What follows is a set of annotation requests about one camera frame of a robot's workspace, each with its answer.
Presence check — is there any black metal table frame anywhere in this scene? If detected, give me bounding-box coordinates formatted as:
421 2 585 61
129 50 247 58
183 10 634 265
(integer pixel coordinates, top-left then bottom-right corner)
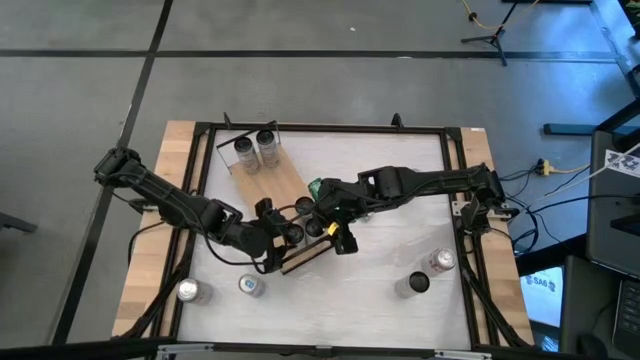
149 112 501 351

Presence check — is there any white number label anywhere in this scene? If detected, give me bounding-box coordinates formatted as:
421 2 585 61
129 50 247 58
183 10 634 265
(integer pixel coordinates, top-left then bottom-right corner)
603 148 640 180

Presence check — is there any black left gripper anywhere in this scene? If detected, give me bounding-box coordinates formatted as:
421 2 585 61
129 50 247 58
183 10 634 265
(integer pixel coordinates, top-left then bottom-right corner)
251 197 296 275

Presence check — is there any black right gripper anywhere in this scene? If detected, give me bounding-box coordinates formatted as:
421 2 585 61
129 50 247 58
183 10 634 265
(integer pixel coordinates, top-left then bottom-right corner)
313 177 372 257

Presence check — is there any dark stand foot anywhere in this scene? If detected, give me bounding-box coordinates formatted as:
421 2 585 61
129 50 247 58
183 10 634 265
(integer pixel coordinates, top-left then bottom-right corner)
0 212 39 235

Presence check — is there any silver-top slim can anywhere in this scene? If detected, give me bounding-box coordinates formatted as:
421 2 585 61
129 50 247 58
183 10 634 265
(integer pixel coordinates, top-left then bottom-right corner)
175 277 214 306
420 247 457 277

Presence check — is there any black table foot bar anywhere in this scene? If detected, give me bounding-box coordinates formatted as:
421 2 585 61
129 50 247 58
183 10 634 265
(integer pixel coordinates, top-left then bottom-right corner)
543 122 601 137

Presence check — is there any wooden tray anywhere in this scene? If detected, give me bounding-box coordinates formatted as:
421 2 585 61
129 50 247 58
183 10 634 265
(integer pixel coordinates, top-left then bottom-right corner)
215 119 346 276

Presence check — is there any black tripod stand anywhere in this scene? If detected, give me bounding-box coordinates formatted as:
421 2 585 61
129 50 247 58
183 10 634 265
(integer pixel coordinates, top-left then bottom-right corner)
459 0 521 67

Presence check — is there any blue-tab silver-top can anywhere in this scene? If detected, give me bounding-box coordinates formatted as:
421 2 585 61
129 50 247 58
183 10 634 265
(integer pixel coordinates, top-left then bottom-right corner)
237 272 266 299

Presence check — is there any black floor cable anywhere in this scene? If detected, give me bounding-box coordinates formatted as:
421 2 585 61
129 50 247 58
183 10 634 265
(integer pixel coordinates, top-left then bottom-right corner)
529 192 640 214

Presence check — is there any yellow cable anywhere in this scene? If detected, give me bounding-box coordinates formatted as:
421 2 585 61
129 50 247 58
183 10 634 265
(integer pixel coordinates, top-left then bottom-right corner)
462 0 541 31

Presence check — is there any black keyboard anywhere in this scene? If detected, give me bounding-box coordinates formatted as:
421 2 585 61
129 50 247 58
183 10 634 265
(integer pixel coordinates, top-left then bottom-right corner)
612 277 640 359

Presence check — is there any black rig crossbar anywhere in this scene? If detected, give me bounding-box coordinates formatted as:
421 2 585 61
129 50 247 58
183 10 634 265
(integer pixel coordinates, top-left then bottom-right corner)
0 335 640 360

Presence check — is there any white SA6 sign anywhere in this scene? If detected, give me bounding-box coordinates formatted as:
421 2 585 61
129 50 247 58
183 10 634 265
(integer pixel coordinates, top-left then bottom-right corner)
519 267 564 329

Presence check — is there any black-top Celsius can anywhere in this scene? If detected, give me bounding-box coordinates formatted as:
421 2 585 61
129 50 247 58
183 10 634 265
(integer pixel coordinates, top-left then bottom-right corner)
394 270 431 300
304 218 326 240
294 195 317 216
233 135 262 176
284 223 307 247
254 128 281 170

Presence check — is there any black cable bundle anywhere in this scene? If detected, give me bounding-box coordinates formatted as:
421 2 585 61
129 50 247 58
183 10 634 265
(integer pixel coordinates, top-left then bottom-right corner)
459 234 534 349
119 234 196 341

